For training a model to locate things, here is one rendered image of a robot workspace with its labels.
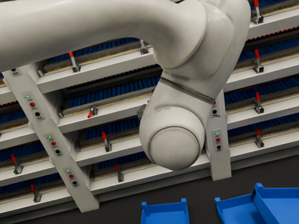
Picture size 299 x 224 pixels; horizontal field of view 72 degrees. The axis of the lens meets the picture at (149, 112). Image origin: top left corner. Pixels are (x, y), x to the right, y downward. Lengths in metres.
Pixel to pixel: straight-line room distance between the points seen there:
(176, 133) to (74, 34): 0.17
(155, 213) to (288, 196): 0.56
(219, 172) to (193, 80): 0.85
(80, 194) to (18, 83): 0.59
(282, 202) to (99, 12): 0.94
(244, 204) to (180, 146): 0.80
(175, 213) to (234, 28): 0.86
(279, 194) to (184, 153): 0.75
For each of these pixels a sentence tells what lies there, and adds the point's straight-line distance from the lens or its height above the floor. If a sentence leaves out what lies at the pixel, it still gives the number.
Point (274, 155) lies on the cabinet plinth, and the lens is 1.26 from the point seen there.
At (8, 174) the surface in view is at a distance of 1.21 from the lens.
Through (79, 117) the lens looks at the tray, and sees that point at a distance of 0.92.
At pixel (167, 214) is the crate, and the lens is 1.05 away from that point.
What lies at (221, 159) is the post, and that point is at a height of 0.13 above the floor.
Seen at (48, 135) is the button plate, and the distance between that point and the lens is 0.97.
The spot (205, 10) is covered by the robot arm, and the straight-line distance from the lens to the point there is 0.31.
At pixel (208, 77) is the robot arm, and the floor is 0.73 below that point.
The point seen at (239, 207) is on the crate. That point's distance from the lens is 1.05.
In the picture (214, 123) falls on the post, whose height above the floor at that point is 0.33.
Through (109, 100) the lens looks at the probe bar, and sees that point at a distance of 0.89.
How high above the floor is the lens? 0.83
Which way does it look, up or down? 25 degrees down
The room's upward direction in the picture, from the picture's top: 15 degrees counter-clockwise
